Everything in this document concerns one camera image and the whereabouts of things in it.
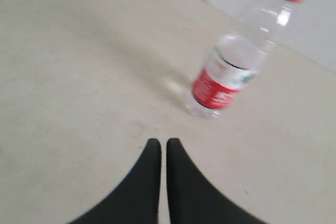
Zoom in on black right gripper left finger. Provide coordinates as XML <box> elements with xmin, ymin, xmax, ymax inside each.
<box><xmin>72</xmin><ymin>138</ymin><xmax>161</xmax><ymax>224</ymax></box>

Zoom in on clear water bottle red cap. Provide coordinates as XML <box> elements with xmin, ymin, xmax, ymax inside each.
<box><xmin>186</xmin><ymin>0</ymin><xmax>303</xmax><ymax>118</ymax></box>

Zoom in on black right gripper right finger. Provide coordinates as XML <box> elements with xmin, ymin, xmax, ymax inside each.
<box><xmin>166</xmin><ymin>138</ymin><xmax>264</xmax><ymax>224</ymax></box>

